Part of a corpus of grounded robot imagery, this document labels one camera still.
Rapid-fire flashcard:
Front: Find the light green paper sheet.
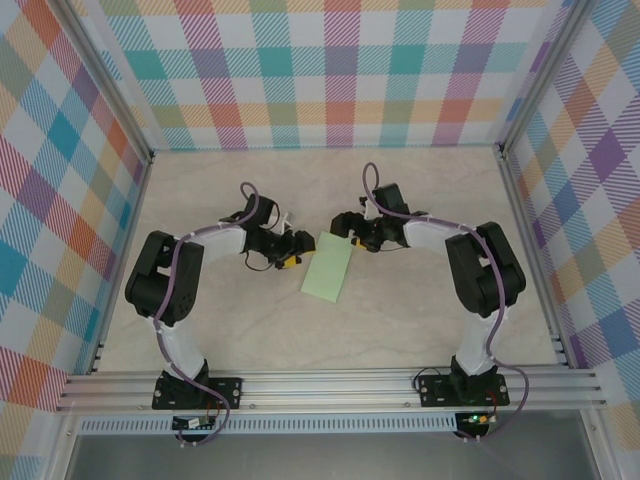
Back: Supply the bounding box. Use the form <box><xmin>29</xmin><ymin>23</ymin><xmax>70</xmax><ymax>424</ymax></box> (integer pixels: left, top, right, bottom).
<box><xmin>300</xmin><ymin>230</ymin><xmax>354</xmax><ymax>305</ymax></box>

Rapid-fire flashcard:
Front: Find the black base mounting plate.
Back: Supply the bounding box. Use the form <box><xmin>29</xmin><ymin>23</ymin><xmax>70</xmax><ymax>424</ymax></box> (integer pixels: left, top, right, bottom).
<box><xmin>152</xmin><ymin>375</ymin><xmax>245</xmax><ymax>412</ymax></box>
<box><xmin>417</xmin><ymin>372</ymin><xmax>511</xmax><ymax>409</ymax></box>

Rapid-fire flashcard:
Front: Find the grey metal panel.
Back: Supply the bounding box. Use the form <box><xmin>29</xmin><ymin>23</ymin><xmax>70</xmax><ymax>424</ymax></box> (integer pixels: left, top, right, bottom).
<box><xmin>62</xmin><ymin>432</ymin><xmax>604</xmax><ymax>480</ymax></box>

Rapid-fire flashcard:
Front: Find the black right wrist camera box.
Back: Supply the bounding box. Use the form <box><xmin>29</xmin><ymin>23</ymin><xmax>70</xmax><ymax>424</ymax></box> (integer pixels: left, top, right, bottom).
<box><xmin>373</xmin><ymin>183</ymin><xmax>409</xmax><ymax>217</ymax></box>

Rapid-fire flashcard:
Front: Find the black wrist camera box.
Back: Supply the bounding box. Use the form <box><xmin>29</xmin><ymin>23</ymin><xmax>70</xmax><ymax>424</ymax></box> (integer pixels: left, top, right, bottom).
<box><xmin>244</xmin><ymin>193</ymin><xmax>279</xmax><ymax>229</ymax></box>
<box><xmin>373</xmin><ymin>183</ymin><xmax>409</xmax><ymax>217</ymax></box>

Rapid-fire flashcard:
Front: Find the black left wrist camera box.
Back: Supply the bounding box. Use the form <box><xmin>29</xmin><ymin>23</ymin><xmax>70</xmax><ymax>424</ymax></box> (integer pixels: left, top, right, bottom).
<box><xmin>244</xmin><ymin>193</ymin><xmax>279</xmax><ymax>229</ymax></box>

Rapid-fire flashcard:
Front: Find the purple cable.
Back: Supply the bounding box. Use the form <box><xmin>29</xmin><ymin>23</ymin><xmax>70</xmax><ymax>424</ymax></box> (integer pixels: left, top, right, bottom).
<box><xmin>360</xmin><ymin>160</ymin><xmax>532</xmax><ymax>444</ymax></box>
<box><xmin>152</xmin><ymin>180</ymin><xmax>274</xmax><ymax>449</ymax></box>

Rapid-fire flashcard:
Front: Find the wide aluminium frame rail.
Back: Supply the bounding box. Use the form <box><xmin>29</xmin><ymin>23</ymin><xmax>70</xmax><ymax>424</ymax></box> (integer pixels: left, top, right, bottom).
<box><xmin>54</xmin><ymin>368</ymin><xmax>609</xmax><ymax>414</ymax></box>

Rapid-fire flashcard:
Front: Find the slim aluminium table rail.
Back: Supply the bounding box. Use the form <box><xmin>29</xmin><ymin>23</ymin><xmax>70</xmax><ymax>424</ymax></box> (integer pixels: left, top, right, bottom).
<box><xmin>87</xmin><ymin>152</ymin><xmax>156</xmax><ymax>376</ymax></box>
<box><xmin>494</xmin><ymin>144</ymin><xmax>576</xmax><ymax>371</ymax></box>

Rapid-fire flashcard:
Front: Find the thin black base wire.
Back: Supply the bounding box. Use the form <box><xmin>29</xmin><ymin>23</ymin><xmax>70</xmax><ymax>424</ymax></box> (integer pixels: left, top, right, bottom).
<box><xmin>411</xmin><ymin>367</ymin><xmax>454</xmax><ymax>397</ymax></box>

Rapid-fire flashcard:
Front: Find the perforated grey cable duct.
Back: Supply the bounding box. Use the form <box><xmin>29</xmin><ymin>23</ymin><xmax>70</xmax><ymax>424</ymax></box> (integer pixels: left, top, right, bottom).
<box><xmin>77</xmin><ymin>417</ymin><xmax>459</xmax><ymax>435</ymax></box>

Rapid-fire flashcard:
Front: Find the aluminium corner post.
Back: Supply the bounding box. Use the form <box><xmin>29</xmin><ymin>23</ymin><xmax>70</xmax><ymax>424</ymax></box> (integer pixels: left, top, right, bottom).
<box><xmin>52</xmin><ymin>0</ymin><xmax>156</xmax><ymax>166</ymax></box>
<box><xmin>497</xmin><ymin>0</ymin><xmax>589</xmax><ymax>161</ymax></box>

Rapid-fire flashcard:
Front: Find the aluminium frame leg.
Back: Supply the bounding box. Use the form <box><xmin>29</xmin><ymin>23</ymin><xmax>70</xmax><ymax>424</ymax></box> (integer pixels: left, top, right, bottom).
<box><xmin>44</xmin><ymin>414</ymin><xmax>81</xmax><ymax>480</ymax></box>
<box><xmin>582</xmin><ymin>409</ymin><xmax>620</xmax><ymax>480</ymax></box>

